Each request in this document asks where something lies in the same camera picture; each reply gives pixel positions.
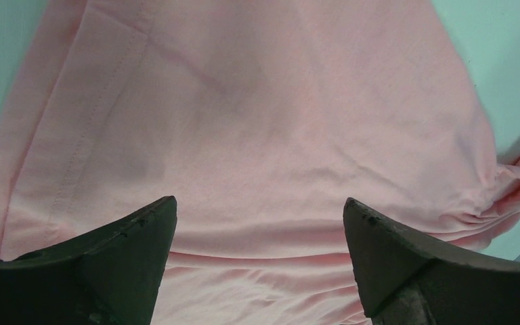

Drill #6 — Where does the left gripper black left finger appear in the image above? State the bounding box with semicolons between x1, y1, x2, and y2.
0;196;177;325

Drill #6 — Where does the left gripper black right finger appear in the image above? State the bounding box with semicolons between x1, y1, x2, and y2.
343;198;520;325

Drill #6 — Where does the pink t-shirt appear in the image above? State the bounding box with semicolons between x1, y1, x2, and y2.
0;1;520;324

